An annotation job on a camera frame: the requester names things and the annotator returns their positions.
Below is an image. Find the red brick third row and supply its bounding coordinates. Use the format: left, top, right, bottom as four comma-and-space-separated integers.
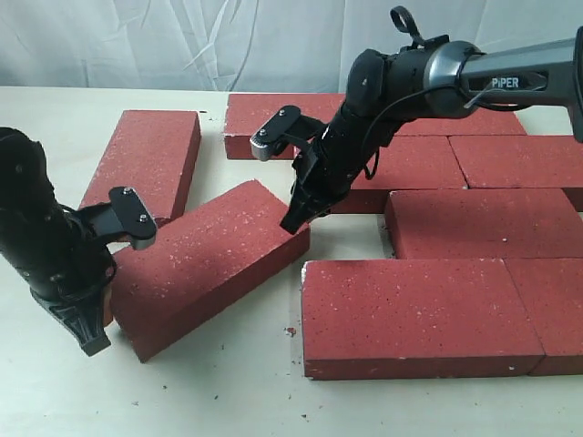
384, 188, 582, 259

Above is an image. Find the red brick front left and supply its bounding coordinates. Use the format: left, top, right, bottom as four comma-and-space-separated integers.
301, 259, 545, 381

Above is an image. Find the red brick back right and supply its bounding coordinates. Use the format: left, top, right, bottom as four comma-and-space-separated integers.
397, 109, 527, 137

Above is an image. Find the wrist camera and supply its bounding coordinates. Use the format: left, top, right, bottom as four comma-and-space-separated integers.
250, 105, 326, 161
77, 186, 158, 250

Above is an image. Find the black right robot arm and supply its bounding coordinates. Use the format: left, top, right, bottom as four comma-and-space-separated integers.
281, 36, 582, 234

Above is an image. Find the red brick front right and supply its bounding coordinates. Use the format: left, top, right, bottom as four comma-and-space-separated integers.
505, 258, 582, 377

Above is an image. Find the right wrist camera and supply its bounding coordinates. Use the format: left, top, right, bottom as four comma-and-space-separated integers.
250, 105, 326, 161

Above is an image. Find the red brick top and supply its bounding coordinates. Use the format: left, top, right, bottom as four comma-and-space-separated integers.
110, 179, 311, 363

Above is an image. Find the red loose brick bottom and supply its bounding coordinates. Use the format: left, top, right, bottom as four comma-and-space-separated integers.
80, 109, 201, 227

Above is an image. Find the white backdrop sheet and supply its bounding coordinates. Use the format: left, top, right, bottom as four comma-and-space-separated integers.
0, 0, 583, 96

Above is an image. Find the red brick back left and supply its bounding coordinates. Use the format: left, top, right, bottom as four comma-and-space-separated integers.
222, 93, 347, 160

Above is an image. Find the red brick second row right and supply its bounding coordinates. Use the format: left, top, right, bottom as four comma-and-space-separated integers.
449, 135, 582, 188

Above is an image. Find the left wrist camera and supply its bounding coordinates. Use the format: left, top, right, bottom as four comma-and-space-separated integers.
77, 186, 158, 250

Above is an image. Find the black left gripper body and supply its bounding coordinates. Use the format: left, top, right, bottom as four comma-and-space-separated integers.
17, 208, 115, 313

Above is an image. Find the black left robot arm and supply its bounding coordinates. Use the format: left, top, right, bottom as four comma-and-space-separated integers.
1, 127, 115, 356

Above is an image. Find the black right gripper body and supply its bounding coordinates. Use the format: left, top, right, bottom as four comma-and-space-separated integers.
291, 131, 383, 207

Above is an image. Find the red placed brick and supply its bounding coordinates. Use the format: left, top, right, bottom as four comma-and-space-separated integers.
332, 136, 466, 214

